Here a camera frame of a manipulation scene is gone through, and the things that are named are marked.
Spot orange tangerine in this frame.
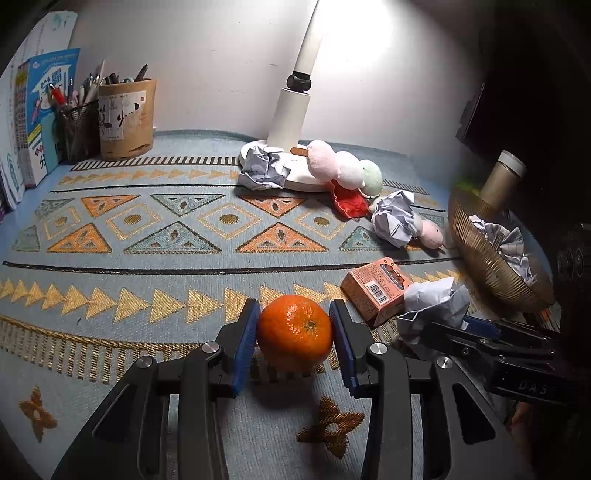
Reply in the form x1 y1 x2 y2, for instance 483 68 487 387
256 295 332 373

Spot pink capybara card box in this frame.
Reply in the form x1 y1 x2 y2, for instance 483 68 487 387
341 257 412 328

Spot paper ball front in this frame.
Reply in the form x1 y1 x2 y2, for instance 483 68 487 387
469 215 537 286

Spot red snack bag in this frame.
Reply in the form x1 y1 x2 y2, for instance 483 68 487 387
327 180 370 219

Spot pink white green dango plush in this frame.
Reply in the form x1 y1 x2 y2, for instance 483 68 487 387
290 140 383 197

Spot three face dango plush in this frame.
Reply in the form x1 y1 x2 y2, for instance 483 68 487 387
413 213 444 250

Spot crumpled paper pile centre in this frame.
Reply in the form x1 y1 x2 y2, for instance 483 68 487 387
396 277 470 344

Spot brown wicker basket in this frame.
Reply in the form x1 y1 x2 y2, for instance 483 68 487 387
448 187 555 313

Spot gold thermos bottle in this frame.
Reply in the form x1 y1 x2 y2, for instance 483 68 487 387
479 150 526 210

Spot green sponge item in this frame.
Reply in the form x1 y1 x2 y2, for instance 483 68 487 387
456 180 481 195

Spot patterned blue woven mat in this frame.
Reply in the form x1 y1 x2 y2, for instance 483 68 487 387
0 128 555 480

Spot black monitor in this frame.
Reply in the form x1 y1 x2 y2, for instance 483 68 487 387
456 80 493 159

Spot white desk lamp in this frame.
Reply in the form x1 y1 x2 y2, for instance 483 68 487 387
239 1 335 192

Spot brown cardboard pen cylinder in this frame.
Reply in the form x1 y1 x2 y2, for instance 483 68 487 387
98 79 156 161

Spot black mesh pen cup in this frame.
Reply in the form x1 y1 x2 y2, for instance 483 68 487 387
57 100 100 165

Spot blue cover workbook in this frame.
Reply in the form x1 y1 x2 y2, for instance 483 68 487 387
17 48 80 188

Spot white paper booklets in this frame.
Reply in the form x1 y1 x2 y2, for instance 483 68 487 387
1 10 78 212

